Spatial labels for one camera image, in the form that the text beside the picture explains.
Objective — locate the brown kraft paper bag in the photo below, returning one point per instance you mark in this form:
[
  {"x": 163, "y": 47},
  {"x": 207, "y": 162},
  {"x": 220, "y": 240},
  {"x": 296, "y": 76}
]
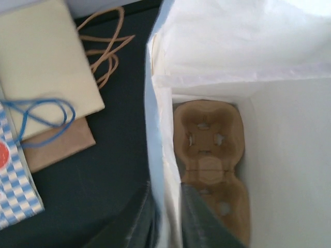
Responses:
[{"x": 78, "y": 137}]

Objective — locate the blue checkered paper bag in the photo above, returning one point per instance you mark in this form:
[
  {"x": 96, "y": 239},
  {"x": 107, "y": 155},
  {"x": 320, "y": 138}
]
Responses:
[{"x": 19, "y": 197}]

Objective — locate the tan kraft paper bag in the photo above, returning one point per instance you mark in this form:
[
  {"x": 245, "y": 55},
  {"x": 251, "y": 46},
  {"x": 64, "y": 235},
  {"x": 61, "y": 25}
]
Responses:
[{"x": 42, "y": 56}]

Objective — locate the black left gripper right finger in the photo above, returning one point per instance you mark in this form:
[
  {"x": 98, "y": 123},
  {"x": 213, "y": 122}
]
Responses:
[{"x": 200, "y": 226}]

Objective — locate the single cardboard cup carrier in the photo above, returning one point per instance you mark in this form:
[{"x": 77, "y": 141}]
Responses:
[{"x": 209, "y": 140}]

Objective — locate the light blue paper bag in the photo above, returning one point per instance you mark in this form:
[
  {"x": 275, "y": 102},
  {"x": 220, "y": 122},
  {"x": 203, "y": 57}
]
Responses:
[{"x": 271, "y": 61}]

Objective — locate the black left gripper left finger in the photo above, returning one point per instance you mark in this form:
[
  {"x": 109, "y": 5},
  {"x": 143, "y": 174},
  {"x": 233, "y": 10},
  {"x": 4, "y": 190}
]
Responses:
[{"x": 135, "y": 226}]

